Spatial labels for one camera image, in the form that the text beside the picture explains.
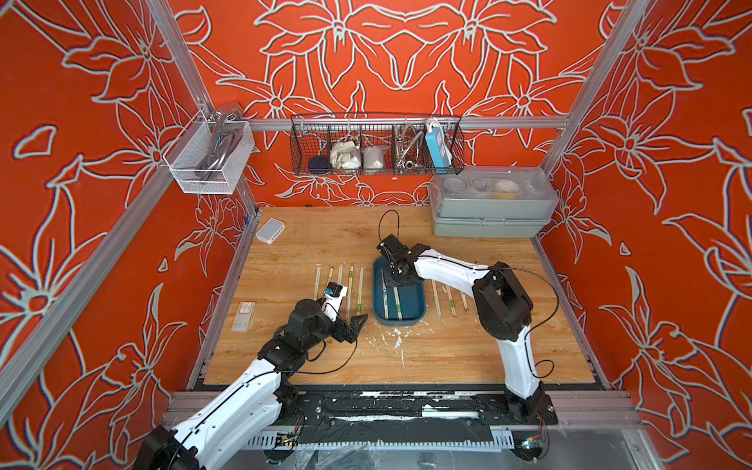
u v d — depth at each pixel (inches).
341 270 39.5
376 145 38.0
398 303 36.1
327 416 28.7
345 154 36.4
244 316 35.1
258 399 20.5
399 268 27.8
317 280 38.6
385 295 37.1
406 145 33.0
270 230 43.7
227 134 35.3
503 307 20.7
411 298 36.4
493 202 39.8
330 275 39.4
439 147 34.2
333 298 27.0
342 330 27.5
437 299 36.5
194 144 32.2
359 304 36.3
